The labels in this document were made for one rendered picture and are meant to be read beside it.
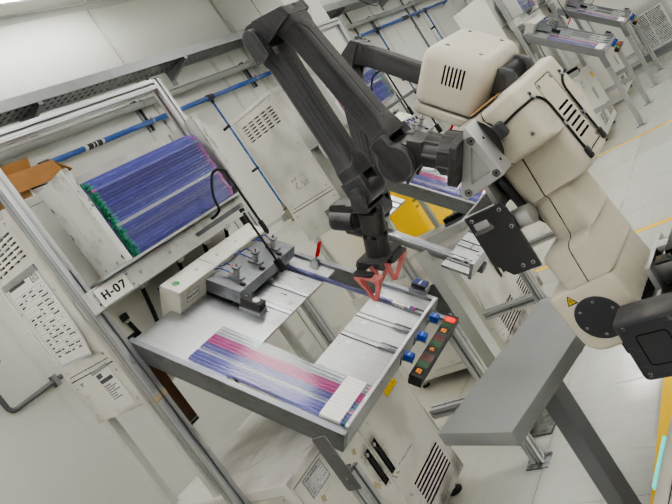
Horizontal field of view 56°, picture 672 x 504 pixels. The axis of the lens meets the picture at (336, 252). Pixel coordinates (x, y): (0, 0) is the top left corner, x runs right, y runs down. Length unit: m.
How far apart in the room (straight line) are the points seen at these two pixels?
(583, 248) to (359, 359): 0.79
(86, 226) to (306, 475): 0.98
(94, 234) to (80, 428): 1.62
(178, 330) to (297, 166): 1.38
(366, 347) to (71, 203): 0.97
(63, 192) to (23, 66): 2.22
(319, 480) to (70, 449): 1.69
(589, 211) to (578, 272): 0.13
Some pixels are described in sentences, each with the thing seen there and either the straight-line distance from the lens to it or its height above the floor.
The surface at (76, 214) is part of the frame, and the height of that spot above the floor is 1.59.
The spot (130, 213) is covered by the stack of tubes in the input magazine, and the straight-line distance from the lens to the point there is 2.05.
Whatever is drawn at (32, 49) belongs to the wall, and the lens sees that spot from 4.29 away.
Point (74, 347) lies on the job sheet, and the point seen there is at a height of 1.27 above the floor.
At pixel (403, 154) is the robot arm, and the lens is 1.23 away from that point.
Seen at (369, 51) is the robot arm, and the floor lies 1.48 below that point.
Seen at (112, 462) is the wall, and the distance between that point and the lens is 3.50.
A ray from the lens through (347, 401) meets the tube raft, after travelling 1.74.
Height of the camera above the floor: 1.33
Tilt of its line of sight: 8 degrees down
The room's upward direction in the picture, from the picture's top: 34 degrees counter-clockwise
